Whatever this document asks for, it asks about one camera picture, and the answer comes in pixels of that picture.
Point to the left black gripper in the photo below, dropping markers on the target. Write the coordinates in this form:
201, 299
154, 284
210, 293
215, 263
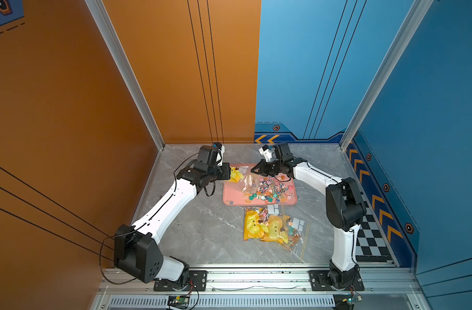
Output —
225, 175

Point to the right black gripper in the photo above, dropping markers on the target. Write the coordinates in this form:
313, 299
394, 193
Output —
263, 169

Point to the clear ziploc bag with candies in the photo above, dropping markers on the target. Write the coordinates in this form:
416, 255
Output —
243, 180

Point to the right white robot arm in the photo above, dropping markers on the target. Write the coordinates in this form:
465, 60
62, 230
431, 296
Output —
345, 207

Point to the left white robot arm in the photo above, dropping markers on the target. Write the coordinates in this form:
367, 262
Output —
136, 249

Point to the pink plastic tray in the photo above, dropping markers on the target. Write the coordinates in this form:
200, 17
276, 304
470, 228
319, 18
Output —
282, 193

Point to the black white checkerboard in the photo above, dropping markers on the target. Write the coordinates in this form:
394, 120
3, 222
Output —
371, 245

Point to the left green circuit board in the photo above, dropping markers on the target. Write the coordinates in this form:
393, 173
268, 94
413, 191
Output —
178, 302

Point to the green circuit board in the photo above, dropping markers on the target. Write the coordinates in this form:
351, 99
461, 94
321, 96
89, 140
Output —
345, 303
178, 302

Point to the right green circuit board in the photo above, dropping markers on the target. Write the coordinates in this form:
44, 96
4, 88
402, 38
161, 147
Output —
345, 303

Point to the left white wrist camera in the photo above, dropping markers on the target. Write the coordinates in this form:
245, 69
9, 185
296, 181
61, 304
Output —
218, 153

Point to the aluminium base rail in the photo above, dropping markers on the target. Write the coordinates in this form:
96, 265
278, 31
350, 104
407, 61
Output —
266, 286

